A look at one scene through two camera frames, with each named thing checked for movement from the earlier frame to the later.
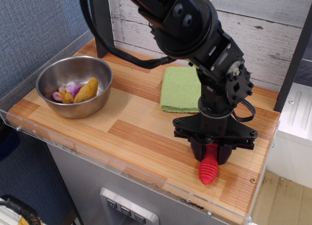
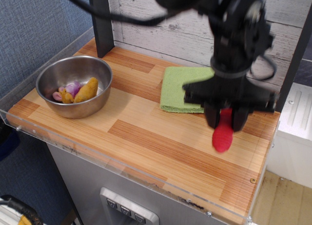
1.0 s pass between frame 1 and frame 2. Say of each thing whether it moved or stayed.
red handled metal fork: moved
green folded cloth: stayed
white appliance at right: stayed
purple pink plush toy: stayed
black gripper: moved
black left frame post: stayed
